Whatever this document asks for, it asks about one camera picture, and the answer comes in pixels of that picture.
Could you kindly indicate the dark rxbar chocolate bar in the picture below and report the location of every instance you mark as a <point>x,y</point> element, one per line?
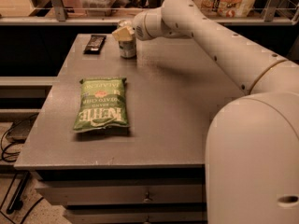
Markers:
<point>95,44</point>

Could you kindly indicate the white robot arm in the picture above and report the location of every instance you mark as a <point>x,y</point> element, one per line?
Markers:
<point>252,145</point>

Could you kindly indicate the metal shelf rail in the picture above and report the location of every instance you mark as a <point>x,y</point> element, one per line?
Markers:
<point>54,11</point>

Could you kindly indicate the green white 7up can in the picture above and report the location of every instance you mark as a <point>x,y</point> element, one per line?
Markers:
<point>127,48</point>

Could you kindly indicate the green kettle chips bag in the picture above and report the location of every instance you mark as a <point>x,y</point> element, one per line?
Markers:
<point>102,104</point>

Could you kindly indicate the grey upper drawer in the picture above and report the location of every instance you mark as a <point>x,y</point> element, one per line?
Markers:
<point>134,191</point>

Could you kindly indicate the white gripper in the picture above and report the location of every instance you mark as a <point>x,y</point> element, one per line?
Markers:
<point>137,29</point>

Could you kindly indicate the dark power adapter box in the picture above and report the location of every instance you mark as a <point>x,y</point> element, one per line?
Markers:
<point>19,131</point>

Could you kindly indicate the grey lower drawer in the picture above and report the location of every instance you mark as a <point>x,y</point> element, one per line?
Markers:
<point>138,214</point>

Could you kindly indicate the grey drawer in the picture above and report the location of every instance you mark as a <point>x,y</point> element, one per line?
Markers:
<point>138,214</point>
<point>134,191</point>

